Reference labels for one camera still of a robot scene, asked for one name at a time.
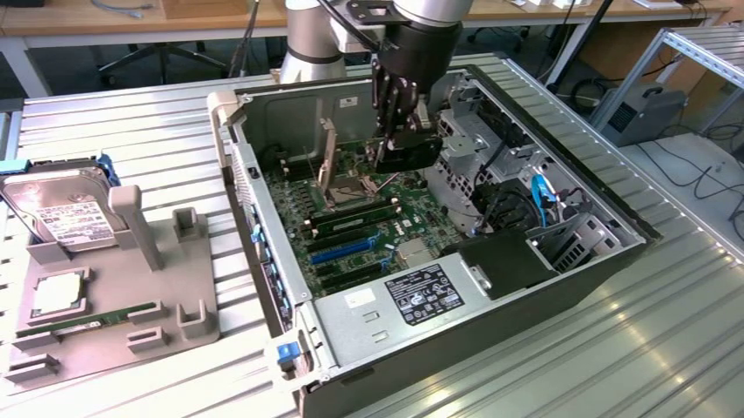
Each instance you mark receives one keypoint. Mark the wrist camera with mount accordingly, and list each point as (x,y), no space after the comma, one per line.
(372,11)

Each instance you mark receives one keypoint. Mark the silver CPU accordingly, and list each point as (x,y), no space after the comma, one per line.
(58,292)

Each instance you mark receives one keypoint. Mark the green RAM stick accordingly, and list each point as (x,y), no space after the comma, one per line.
(117,315)

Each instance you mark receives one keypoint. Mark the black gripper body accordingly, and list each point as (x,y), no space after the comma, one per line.
(419,48)

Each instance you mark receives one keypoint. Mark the white boxes on desk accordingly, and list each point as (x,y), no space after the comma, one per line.
(559,3)

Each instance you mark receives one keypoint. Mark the blue expansion slot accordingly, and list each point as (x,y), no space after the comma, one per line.
(344,253)

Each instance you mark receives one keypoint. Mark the silver power supply unit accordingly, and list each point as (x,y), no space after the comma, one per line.
(361,335)

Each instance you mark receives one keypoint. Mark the black office chair base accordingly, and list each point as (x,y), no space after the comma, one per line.
(495,31)
(166,56)

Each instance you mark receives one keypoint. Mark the grey parts rack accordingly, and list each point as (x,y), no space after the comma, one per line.
(117,287)

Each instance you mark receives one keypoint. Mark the metal socket cover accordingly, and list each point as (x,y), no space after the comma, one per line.
(369,183)

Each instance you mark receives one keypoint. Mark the black expansion slot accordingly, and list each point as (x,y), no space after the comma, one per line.
(357,281)
(349,272)
(337,243)

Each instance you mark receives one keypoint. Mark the silver chipset heatsink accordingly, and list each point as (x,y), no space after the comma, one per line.
(416,253)

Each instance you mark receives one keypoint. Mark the brown cardboard box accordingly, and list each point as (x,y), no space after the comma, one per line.
(204,8)

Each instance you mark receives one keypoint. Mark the black slanted pole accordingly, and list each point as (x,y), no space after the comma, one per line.
(592,19)

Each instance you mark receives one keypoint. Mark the wooden desk white frame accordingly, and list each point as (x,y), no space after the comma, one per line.
(523,15)
(58,22)

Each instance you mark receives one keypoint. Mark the aluminium profile frame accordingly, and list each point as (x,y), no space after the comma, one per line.
(698,45)

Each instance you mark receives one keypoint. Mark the installed RAM stick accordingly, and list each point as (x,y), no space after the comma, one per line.
(355,221)

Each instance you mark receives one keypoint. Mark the silver hard disk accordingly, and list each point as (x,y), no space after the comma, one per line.
(65,204)

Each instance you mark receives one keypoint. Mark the green motherboard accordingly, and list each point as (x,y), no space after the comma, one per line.
(407,209)

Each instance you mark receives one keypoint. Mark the thin metal locking lever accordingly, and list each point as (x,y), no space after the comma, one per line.
(310,165)

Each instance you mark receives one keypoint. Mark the CPU socket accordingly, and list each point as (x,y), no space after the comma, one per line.
(349,197)

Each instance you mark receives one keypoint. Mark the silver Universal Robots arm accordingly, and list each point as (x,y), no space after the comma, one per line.
(308,43)

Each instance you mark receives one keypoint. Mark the blue disk caddy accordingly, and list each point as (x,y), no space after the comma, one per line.
(109,167)

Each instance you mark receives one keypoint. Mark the open black PC case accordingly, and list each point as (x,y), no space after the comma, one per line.
(552,322)

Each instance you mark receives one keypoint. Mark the black plastic shroud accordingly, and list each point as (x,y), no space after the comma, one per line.
(506,265)

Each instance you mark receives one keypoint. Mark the graphics card with black fan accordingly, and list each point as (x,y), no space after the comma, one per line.
(416,157)

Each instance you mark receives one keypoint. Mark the silver metal disk bay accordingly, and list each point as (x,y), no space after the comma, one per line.
(483,148)

